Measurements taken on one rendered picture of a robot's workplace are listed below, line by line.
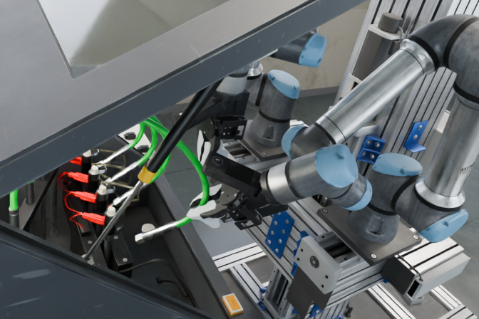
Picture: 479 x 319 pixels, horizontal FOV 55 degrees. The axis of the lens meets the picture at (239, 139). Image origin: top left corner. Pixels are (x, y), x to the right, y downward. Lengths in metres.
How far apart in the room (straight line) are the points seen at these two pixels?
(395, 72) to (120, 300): 0.69
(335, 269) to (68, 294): 0.77
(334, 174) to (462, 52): 0.38
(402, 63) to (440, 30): 0.10
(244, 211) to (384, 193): 0.49
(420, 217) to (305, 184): 0.46
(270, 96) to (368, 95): 0.59
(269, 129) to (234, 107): 0.58
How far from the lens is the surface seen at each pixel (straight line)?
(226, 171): 0.88
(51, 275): 0.67
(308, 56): 1.02
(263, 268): 2.33
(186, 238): 1.30
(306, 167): 0.83
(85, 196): 1.19
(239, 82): 0.96
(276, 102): 1.54
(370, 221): 1.34
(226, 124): 1.00
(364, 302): 2.41
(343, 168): 0.81
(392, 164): 1.26
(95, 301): 0.74
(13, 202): 1.03
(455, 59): 1.04
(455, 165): 1.13
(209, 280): 1.21
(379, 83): 1.02
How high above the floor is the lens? 1.84
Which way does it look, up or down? 30 degrees down
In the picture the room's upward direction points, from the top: 14 degrees clockwise
